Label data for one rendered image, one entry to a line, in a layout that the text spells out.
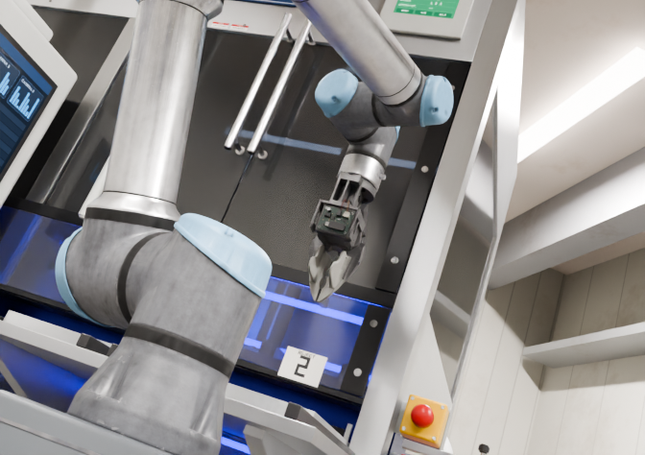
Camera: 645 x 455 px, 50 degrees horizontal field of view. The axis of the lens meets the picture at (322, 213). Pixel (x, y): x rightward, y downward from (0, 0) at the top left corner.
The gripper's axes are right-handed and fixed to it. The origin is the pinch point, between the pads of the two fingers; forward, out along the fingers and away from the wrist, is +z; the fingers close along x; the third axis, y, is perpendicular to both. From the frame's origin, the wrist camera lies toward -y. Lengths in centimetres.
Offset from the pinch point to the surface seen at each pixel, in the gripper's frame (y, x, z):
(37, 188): -26, -87, -15
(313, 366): -24.3, -4.3, 6.6
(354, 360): -24.3, 3.1, 3.3
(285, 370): -24.5, -9.4, 8.9
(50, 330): 0.6, -43.7, 19.1
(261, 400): 1.5, -2.5, 18.9
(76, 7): -26, -108, -72
